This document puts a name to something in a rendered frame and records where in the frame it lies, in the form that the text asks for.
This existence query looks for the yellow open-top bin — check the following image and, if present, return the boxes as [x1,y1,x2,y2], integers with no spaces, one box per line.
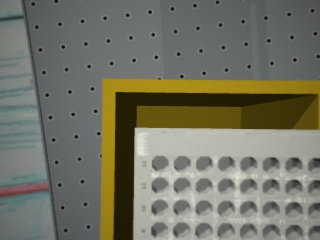
[100,79,320,240]

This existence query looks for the white well plate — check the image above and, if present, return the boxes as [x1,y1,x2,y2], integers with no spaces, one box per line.
[133,128,320,240]

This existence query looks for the grey perforated base plate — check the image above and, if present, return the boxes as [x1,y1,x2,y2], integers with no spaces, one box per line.
[21,0,320,240]

